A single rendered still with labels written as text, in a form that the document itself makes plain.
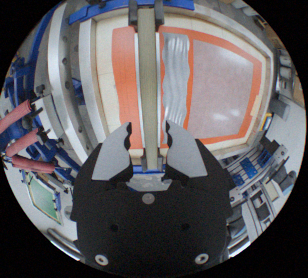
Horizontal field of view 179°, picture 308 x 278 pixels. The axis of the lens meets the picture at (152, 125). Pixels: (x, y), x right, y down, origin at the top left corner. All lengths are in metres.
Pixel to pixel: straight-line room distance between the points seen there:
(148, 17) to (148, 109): 0.17
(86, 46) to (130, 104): 0.22
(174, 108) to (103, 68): 0.23
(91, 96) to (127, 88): 0.10
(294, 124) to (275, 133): 0.80
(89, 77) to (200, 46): 0.32
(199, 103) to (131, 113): 0.22
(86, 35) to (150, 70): 0.22
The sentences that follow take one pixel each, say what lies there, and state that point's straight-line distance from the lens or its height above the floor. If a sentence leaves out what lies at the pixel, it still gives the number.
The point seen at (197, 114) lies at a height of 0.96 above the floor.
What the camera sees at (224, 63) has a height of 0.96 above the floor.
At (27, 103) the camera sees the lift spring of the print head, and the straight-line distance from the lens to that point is 0.47.
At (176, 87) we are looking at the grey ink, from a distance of 0.28.
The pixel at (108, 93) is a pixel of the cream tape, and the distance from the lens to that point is 0.30.
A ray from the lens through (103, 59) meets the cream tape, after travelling 0.31.
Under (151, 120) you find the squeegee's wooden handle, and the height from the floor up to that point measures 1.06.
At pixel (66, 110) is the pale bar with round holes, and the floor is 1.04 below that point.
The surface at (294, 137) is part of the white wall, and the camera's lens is 3.73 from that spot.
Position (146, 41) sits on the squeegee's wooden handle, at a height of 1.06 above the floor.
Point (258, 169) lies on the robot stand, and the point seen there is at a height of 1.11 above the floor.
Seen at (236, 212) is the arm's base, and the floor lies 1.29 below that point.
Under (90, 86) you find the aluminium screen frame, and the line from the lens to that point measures 0.28.
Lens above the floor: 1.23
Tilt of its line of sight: 60 degrees down
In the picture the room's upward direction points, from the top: 176 degrees clockwise
